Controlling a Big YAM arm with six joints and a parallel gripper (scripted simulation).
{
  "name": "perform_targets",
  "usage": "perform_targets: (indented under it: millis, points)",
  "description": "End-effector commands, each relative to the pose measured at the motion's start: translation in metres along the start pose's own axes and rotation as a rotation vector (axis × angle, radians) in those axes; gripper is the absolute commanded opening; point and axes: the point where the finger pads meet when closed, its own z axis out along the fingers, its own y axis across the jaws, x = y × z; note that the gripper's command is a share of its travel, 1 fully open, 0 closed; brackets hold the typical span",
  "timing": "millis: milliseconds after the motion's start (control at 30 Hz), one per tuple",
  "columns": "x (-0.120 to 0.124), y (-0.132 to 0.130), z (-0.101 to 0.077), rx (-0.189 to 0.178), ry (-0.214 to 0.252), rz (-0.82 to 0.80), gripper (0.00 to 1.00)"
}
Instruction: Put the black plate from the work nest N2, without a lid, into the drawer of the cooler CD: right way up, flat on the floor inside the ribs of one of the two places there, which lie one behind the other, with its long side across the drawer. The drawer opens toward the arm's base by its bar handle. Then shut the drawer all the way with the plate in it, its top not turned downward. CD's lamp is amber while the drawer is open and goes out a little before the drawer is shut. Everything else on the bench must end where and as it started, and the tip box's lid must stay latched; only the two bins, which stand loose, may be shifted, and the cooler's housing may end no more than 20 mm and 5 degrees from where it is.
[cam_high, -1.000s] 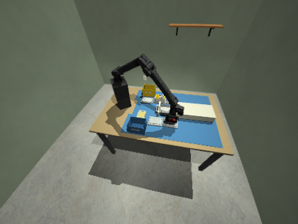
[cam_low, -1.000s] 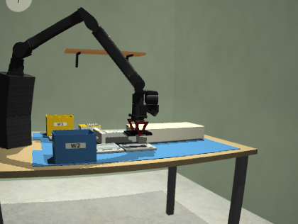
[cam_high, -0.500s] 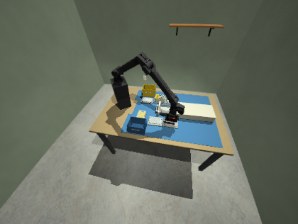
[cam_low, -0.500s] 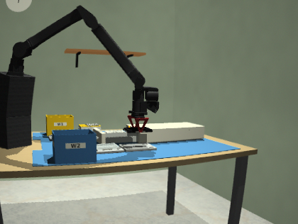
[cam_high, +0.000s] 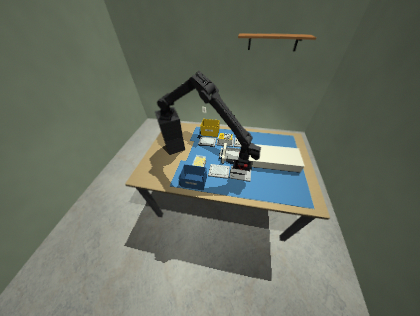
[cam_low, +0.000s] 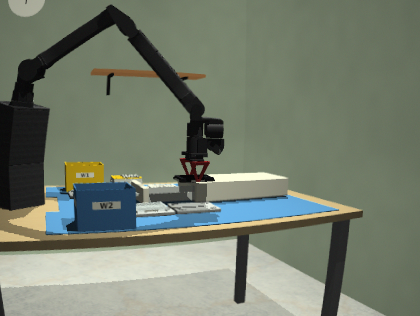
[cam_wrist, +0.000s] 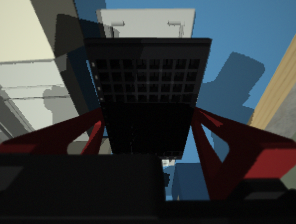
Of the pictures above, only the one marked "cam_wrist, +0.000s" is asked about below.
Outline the black multi-well plate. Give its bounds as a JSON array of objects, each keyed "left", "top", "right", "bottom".
[{"left": 83, "top": 38, "right": 212, "bottom": 160}]

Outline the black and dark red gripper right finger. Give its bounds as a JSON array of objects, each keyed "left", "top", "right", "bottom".
[{"left": 191, "top": 106, "right": 296, "bottom": 200}]

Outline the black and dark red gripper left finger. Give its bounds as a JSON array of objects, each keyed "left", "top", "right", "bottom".
[{"left": 0, "top": 107, "right": 105, "bottom": 155}]

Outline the white multi-well plate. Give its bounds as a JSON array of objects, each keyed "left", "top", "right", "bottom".
[{"left": 162, "top": 160, "right": 169, "bottom": 166}]

